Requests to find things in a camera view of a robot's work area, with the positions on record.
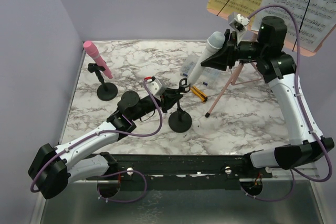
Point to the pink toy microphone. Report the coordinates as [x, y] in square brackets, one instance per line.
[92, 51]

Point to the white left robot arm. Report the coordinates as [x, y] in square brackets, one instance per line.
[53, 168]

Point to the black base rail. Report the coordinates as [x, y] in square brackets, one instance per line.
[183, 172]

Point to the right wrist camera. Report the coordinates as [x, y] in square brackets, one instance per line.
[239, 24]

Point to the white toy microphone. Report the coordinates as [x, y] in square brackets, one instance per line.
[212, 46]

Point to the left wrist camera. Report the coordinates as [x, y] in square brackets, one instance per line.
[154, 86]

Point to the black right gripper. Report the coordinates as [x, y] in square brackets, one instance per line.
[229, 51]

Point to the black round-base mic stand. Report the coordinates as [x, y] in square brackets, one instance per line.
[180, 121]

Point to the clear plastic organizer box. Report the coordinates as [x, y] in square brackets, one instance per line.
[208, 77]

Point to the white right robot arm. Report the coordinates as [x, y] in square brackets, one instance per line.
[278, 69]

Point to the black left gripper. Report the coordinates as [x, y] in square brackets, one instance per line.
[168, 98]

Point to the pink music stand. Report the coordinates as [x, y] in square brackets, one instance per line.
[234, 75]

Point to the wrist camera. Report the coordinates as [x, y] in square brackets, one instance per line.
[154, 86]
[239, 24]

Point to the black left mic stand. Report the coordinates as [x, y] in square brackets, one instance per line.
[106, 91]

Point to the white sheet music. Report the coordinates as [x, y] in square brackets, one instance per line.
[309, 22]

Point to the yellow utility knife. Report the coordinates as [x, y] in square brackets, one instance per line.
[199, 93]

